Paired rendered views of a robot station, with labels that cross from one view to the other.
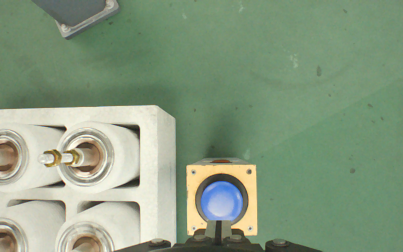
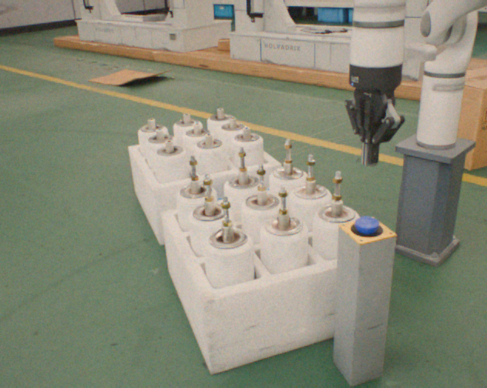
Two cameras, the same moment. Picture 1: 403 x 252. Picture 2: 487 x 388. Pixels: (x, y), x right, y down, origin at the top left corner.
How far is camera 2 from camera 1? 79 cm
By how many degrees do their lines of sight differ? 59
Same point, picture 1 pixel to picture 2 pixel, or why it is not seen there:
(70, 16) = (404, 234)
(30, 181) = (303, 204)
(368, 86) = not seen: outside the picture
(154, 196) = (327, 268)
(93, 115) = not seen: hidden behind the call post
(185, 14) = (474, 302)
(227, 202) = (369, 222)
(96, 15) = (419, 252)
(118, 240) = (299, 235)
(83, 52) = not seen: hidden behind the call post
